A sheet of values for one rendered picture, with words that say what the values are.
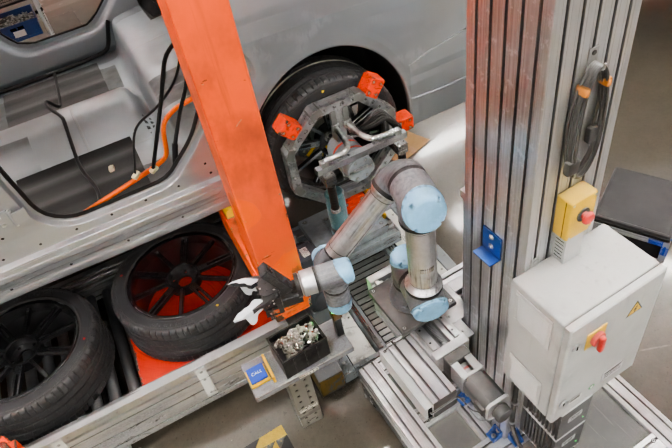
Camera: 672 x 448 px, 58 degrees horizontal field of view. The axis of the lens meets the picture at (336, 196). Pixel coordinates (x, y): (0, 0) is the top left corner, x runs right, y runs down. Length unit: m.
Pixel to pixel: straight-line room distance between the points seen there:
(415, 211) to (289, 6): 1.10
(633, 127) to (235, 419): 2.95
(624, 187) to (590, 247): 1.56
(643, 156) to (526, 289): 2.50
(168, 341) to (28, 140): 1.25
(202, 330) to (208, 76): 1.27
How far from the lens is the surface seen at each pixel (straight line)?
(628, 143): 4.14
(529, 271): 1.69
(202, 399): 2.85
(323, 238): 3.19
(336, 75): 2.59
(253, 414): 2.95
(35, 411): 2.79
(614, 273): 1.73
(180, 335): 2.68
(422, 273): 1.78
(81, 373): 2.79
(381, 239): 3.21
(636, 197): 3.27
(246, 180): 1.98
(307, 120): 2.50
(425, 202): 1.55
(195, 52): 1.72
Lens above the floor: 2.53
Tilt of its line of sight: 43 degrees down
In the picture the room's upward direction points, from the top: 11 degrees counter-clockwise
